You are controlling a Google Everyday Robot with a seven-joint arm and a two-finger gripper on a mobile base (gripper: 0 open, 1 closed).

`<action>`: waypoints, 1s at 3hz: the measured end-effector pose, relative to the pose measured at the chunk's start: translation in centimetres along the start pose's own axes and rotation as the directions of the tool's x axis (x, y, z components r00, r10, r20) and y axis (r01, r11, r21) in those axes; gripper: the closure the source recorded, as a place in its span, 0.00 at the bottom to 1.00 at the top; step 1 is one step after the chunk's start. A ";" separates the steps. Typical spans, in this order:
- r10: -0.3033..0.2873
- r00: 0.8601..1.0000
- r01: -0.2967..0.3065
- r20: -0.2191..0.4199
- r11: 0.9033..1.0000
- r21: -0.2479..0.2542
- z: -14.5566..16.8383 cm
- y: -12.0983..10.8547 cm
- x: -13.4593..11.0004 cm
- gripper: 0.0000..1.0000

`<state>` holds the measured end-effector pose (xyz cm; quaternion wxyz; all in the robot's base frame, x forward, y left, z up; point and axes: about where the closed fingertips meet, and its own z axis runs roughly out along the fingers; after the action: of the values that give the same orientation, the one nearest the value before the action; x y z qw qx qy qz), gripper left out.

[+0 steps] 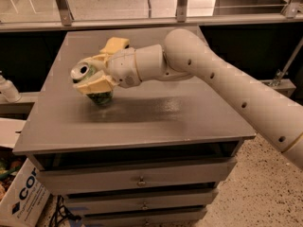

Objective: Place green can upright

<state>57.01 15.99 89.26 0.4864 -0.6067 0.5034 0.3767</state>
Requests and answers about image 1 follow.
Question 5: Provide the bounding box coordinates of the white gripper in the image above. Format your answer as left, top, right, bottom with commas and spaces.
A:
73, 47, 141, 95

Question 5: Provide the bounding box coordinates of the green soda can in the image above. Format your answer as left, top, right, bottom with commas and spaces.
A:
70, 62, 113, 105

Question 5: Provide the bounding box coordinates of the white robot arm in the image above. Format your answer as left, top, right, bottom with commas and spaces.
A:
70, 28, 303, 169

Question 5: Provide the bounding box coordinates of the yellow sponge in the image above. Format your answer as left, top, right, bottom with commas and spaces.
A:
100, 37, 130, 55

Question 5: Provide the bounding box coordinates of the white plastic bottle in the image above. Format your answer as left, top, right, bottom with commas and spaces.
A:
0, 74, 21, 102

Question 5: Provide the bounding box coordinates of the grey drawer cabinet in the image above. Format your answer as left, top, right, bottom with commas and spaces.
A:
14, 31, 254, 219

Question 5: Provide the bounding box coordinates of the top grey drawer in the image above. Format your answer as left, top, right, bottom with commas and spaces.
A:
38, 157, 236, 195

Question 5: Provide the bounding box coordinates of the grey drawer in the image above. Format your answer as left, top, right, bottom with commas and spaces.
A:
38, 157, 236, 195
82, 207, 206, 227
65, 188, 218, 215

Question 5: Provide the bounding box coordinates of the white cardboard box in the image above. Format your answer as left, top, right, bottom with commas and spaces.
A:
0, 118, 49, 227

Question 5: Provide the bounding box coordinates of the middle grey drawer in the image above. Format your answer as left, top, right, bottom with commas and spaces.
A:
65, 188, 218, 215

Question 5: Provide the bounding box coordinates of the bottom grey drawer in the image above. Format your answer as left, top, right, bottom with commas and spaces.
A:
82, 207, 206, 227

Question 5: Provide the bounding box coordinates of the black cable bundle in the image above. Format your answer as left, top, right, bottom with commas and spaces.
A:
48, 195, 82, 227

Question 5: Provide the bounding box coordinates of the metal railing frame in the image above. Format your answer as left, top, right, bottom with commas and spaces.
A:
0, 0, 303, 32

